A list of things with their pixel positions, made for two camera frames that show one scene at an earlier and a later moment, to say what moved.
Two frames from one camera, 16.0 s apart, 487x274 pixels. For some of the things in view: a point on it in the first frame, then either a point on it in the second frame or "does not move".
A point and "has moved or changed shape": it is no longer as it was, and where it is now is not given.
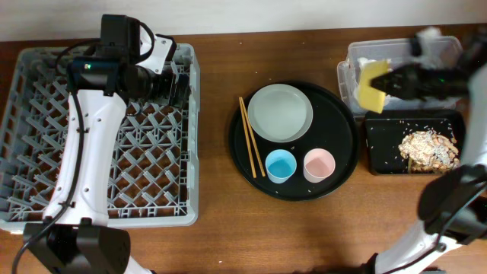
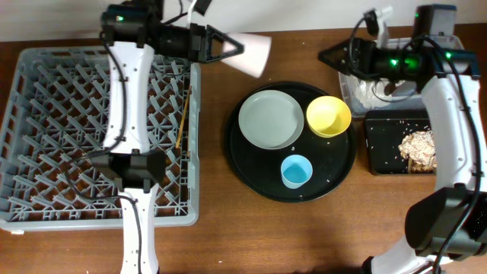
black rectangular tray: (384, 131) does not move
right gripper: (415, 87) → (367, 47)
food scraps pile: (428, 151) does not move
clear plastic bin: (394, 51) does not move
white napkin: (353, 78) → (371, 92)
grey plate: (280, 113) has moved or changed shape
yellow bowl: (370, 97) → (328, 116)
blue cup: (280, 164) → (295, 170)
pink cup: (318, 164) → (253, 58)
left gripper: (179, 89) → (198, 43)
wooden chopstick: (253, 138) → (185, 113)
